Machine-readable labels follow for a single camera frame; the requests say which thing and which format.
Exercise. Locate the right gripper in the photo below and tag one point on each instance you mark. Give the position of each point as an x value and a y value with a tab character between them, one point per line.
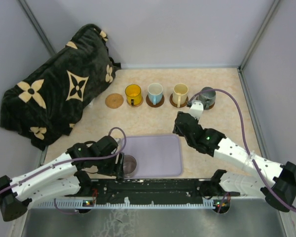
177	131

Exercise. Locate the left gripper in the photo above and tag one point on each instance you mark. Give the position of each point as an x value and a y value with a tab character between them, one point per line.
115	169

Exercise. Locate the purple glass mug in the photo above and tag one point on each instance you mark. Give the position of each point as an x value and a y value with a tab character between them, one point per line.
129	166

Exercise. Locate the grey ceramic mug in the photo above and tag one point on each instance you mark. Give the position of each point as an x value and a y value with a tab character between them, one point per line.
207	92

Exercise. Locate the lavender plastic tray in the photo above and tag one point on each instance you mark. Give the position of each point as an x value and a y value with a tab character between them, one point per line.
156	155

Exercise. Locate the brown wooden coaster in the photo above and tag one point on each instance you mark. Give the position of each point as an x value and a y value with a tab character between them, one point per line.
175	105

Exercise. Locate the cream mug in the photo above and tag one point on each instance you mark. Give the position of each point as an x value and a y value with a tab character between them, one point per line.
179	95

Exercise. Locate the dark wooden coaster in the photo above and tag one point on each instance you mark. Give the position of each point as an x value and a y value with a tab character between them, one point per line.
157	105

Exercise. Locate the dark woven rattan coaster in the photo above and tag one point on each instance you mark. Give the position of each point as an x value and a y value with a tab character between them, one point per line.
114	100

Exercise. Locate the white mug blue handle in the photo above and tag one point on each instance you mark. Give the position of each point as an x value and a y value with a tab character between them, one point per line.
155	93

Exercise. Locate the light woven rattan coaster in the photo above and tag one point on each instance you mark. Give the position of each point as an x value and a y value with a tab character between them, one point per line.
137	105

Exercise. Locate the yellow mug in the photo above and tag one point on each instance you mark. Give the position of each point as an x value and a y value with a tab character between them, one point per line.
133	94

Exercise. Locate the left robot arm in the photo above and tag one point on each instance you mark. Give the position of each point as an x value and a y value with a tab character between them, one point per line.
64	176

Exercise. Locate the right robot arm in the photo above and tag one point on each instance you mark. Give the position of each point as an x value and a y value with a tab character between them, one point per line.
273	181

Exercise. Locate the black floral blanket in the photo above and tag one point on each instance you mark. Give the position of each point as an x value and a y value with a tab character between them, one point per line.
50	101

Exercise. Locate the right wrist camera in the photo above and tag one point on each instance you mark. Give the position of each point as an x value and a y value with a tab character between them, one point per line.
196	109

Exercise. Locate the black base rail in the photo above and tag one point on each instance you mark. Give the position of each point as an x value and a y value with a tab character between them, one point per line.
147	191

